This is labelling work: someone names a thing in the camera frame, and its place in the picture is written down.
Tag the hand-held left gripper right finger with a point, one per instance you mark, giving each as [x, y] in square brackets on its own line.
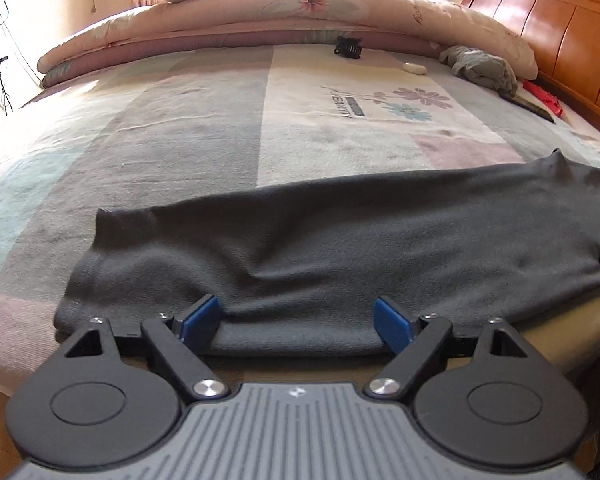
[392, 325]

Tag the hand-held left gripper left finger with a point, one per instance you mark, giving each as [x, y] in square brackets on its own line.
[202, 322]

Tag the dark grey pants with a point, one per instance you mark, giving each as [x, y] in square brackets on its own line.
[330, 240]

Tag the red folding fan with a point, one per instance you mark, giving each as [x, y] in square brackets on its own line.
[542, 97]

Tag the black smartphone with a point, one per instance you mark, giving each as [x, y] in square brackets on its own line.
[527, 106]

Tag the wooden bed headboard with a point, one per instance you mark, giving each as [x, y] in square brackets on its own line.
[555, 30]

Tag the crumpled grey cloth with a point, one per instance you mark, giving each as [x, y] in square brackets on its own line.
[480, 67]

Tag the white earbuds case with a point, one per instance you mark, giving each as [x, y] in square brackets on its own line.
[414, 67]

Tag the black hair claw clip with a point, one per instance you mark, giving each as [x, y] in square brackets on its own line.
[348, 48]

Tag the pink floral folded quilt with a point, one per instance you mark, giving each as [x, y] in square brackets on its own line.
[280, 20]

